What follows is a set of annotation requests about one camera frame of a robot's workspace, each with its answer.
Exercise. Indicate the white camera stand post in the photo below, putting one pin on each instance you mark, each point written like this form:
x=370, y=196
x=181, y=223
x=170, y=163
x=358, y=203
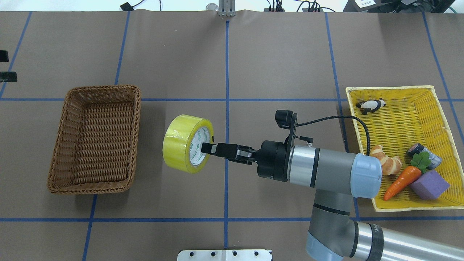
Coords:
x=226, y=255

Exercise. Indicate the toy carrot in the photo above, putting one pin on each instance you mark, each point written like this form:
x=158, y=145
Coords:
x=409, y=175

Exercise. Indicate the small black usb device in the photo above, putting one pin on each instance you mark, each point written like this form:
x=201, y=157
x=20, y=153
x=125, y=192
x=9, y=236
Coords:
x=126, y=7

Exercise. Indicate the small black-lidded jar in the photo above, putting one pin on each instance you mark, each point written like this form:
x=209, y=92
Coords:
x=422, y=154

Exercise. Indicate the brown wicker basket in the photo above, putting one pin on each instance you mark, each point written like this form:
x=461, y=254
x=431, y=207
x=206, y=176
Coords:
x=96, y=145

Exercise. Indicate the yellow tape roll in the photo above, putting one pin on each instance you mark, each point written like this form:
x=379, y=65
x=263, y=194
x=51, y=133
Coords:
x=182, y=143

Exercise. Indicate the panda figurine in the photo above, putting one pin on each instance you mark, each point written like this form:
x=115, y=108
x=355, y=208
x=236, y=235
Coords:
x=370, y=105

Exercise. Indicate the yellow plastic basket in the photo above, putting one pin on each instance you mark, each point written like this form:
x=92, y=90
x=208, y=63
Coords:
x=413, y=114

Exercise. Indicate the toy croissant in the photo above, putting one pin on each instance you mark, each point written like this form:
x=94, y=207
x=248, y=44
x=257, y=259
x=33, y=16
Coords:
x=389, y=165

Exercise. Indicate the purple foam block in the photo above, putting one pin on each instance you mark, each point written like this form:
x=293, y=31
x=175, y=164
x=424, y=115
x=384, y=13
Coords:
x=430, y=185

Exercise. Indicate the aluminium frame post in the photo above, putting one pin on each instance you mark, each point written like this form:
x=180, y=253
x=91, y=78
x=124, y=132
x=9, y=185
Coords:
x=226, y=8

